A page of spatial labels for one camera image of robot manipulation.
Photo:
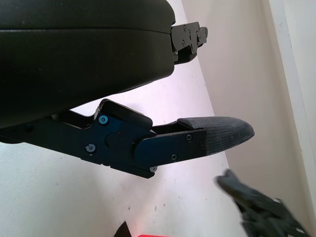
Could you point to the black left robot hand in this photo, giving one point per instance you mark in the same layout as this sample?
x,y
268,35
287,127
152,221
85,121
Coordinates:
x,y
74,61

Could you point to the black tape strip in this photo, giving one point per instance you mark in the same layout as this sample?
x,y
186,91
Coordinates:
x,y
123,232

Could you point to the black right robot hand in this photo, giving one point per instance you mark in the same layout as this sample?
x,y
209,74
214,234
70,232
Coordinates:
x,y
261,212

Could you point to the red block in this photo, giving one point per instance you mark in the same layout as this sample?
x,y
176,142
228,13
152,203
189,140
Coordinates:
x,y
149,235

